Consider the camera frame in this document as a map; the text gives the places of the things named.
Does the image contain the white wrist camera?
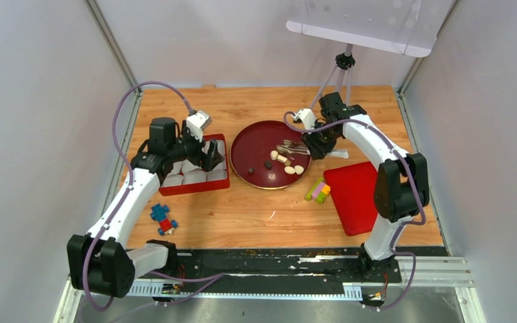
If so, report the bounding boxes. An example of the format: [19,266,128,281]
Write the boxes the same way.
[186,110,212,133]
[291,108,316,132]

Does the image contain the red chocolate box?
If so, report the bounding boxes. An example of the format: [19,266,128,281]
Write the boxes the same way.
[159,134,230,196]

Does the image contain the white heart chocolate right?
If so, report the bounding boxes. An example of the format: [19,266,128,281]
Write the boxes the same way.
[294,165,304,175]

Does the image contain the dark red round tray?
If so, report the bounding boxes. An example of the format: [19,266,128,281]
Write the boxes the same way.
[230,120,312,190]

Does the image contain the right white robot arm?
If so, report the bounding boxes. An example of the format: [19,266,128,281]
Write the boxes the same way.
[293,92,429,281]

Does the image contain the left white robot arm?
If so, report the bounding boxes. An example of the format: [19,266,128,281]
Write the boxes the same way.
[67,111,224,298]

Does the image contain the white paper cup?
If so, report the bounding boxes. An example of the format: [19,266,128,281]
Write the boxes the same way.
[182,170,207,185]
[161,174,184,188]
[206,170,228,182]

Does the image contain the white board on tripod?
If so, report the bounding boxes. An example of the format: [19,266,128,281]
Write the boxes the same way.
[286,0,454,58]

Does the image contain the white chocolate piece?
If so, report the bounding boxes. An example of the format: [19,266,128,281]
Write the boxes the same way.
[270,150,279,160]

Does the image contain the metal tongs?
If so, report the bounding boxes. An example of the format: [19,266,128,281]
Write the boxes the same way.
[276,139,349,160]

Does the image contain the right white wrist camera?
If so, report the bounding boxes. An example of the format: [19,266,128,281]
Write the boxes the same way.
[291,108,316,132]

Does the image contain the red box lid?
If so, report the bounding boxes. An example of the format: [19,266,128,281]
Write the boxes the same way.
[323,161,378,236]

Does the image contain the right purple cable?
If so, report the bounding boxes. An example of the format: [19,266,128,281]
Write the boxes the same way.
[283,111,428,312]

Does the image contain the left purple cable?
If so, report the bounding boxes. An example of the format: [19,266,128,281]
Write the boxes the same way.
[81,81,226,313]

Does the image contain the white brown chocolate bar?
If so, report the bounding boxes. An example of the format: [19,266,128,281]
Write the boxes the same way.
[277,155,291,167]

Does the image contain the purple cable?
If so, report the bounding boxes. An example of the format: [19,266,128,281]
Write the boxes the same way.
[283,111,428,312]
[81,81,226,313]

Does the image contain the grey tripod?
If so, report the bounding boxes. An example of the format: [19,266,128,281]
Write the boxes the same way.
[307,43,357,112]

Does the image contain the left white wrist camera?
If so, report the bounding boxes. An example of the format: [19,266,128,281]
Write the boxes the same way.
[186,110,212,133]

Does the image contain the green pink toy blocks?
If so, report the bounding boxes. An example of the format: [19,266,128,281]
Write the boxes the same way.
[304,177,331,205]

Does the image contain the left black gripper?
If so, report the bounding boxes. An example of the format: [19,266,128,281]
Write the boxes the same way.
[168,120,224,172]

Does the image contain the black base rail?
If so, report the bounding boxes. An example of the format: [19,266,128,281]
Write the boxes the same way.
[120,245,449,297]

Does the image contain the blue red toy car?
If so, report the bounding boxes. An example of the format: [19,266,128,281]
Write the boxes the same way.
[149,204,178,236]

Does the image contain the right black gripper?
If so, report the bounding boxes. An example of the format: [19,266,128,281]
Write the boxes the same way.
[300,121,339,160]

